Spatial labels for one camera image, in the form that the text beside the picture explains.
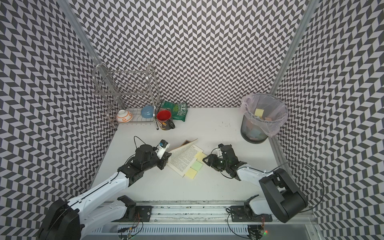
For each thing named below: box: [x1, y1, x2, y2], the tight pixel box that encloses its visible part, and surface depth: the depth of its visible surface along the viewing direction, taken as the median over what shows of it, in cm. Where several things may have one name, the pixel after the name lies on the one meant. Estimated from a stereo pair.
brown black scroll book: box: [166, 138, 204, 177], surface depth 91 cm
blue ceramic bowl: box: [140, 105, 154, 119], surface depth 110 cm
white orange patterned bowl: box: [116, 109, 133, 123], surface depth 105 cm
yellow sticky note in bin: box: [254, 108, 265, 118], surface depth 100 cm
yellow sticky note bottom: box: [185, 167, 198, 179], surface depth 88 cm
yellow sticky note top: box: [195, 151, 208, 162], surface depth 93 cm
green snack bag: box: [160, 101, 188, 122], surface depth 118 cm
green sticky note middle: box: [190, 160, 203, 172], surface depth 91 cm
